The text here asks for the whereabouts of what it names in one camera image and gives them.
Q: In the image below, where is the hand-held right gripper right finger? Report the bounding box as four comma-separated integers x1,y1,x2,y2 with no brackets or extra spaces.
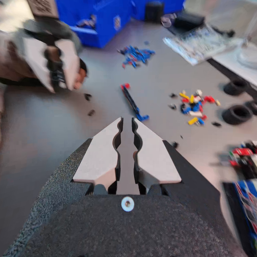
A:
132,118,182,194

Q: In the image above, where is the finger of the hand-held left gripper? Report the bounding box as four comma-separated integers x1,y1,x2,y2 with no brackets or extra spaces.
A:
22,38,56,93
55,39,81,90

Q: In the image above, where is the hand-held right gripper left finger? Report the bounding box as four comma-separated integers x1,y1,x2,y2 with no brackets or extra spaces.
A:
73,117,123,194

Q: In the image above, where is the black lego beam blue end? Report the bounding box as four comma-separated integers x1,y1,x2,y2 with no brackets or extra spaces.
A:
120,83,150,122

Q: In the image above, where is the pile of mixed lego pieces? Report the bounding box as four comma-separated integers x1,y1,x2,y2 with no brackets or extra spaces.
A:
170,89,221,126

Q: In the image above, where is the pile of blue lego pins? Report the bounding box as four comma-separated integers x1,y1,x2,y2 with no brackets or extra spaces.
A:
117,41,156,69

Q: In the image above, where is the black rubber lego tire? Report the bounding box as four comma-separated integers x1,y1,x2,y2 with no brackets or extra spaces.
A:
223,78,249,96
245,100,257,115
222,105,253,125

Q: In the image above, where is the partly built lego car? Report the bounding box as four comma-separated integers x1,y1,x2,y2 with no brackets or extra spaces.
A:
220,141,257,180

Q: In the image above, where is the lego instruction booklet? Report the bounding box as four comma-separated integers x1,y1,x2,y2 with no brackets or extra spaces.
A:
163,25,244,66

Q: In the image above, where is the person's left hand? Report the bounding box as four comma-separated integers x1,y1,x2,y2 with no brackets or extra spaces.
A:
0,43,88,90

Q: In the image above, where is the blue plastic bin with label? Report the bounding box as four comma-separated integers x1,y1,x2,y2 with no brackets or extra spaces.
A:
55,0,134,48

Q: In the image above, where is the black cube charger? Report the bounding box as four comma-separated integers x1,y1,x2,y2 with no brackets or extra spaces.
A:
145,1,164,23

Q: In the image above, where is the white flat tray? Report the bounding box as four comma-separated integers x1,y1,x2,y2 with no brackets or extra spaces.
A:
208,39,257,94

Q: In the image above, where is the black power adapter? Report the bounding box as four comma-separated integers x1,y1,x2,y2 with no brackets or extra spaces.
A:
174,12,205,30

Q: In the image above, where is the white round disc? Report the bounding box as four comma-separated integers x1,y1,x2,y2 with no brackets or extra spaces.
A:
235,47,257,69

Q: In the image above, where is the black plug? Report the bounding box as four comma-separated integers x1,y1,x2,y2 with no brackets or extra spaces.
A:
213,27,235,37

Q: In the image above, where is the white cable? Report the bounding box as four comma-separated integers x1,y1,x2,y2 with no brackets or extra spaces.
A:
161,14,177,28

